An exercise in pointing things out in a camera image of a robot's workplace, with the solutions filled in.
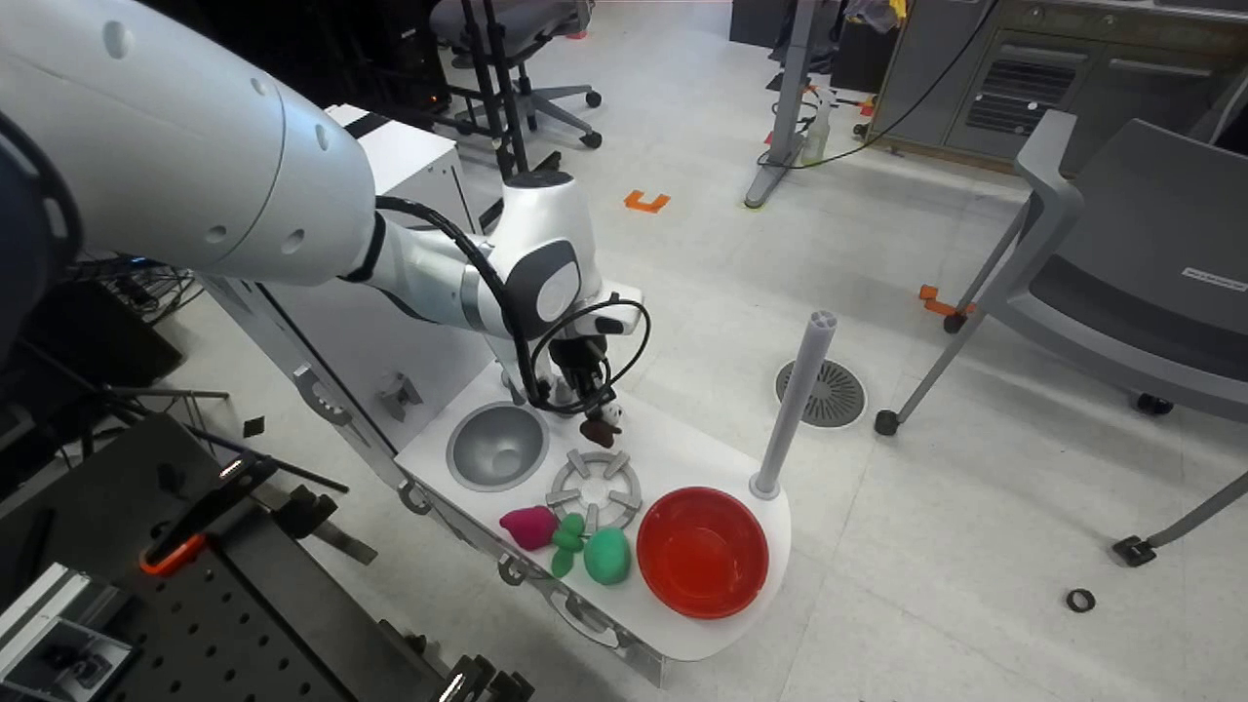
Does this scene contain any grey toy kitchen knob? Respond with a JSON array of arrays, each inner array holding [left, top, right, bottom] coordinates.
[[375, 372, 424, 425]]

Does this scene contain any white toy kitchen unit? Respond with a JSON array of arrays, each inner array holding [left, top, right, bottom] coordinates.
[[190, 103, 794, 685]]

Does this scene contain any round floor drain cover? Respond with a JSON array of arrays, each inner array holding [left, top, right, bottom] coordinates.
[[772, 355, 870, 433]]

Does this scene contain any grey cabinet desk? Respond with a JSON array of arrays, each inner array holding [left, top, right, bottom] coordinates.
[[865, 0, 1248, 173]]

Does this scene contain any brown bear plush toy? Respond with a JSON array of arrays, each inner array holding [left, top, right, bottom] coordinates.
[[579, 407, 629, 451]]

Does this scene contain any black metal stand frame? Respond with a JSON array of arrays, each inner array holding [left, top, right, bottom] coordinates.
[[446, 0, 567, 233]]

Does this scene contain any black perforated breadboard table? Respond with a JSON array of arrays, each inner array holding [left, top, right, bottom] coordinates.
[[0, 414, 446, 702]]

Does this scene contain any grey chair with metal legs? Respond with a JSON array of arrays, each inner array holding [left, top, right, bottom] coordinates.
[[870, 111, 1248, 440]]

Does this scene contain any black hanging cable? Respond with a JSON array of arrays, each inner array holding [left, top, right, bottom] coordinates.
[[794, 0, 1006, 173]]

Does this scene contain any red plastic bowl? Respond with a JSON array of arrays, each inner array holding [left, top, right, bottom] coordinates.
[[632, 485, 772, 623]]

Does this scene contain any dark green plush toy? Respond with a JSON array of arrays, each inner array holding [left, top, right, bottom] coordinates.
[[547, 512, 593, 580]]

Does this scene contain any grey upright pole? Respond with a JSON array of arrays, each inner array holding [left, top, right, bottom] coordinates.
[[744, 308, 839, 506]]

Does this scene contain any orange handled clamp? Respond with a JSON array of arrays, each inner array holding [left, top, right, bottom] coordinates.
[[137, 490, 248, 587]]

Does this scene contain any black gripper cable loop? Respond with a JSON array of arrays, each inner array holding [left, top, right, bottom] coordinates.
[[371, 191, 657, 423]]

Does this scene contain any light green round toy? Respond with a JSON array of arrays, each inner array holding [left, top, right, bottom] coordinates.
[[581, 523, 636, 588]]

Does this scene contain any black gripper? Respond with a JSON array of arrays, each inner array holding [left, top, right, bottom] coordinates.
[[547, 325, 625, 425]]

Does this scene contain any grey chair leg with foot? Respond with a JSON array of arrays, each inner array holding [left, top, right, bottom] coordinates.
[[1110, 468, 1248, 571]]

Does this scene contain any grey table leg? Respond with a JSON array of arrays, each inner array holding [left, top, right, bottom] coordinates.
[[741, 0, 835, 216]]

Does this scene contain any grey toy sink bowl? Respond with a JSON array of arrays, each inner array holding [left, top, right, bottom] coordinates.
[[446, 401, 550, 497]]

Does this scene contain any black office chair base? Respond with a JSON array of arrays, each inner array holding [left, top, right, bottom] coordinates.
[[424, 0, 609, 156]]

